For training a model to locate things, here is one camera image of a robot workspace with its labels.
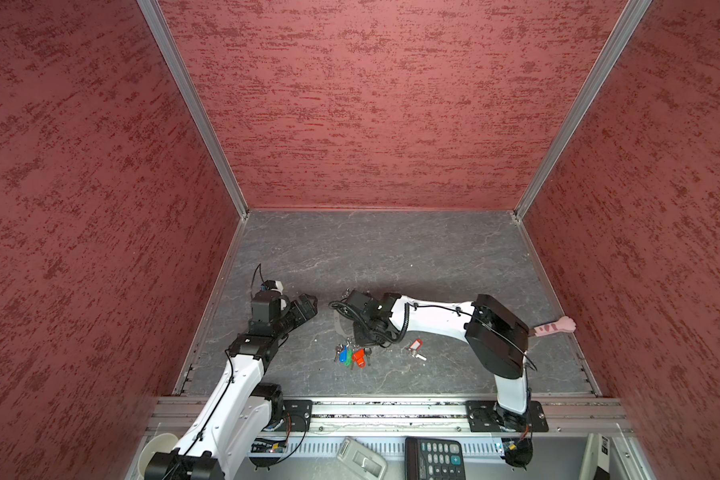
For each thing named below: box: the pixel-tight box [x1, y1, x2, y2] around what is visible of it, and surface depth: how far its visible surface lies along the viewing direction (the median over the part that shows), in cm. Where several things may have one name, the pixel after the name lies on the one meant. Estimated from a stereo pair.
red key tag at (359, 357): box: [352, 348, 366, 368], surface depth 85 cm
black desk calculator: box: [404, 437, 466, 480], surface depth 68 cm
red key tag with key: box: [408, 338, 427, 361], surface depth 87 cm
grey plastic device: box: [336, 436, 388, 480], surface depth 67 cm
